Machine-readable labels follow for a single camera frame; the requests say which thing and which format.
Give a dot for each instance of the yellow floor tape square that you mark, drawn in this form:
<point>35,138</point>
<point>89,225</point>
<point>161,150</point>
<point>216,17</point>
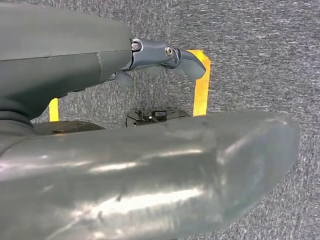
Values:
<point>201,92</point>

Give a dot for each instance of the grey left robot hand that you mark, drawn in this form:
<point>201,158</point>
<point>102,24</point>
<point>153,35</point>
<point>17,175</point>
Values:
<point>124,182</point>

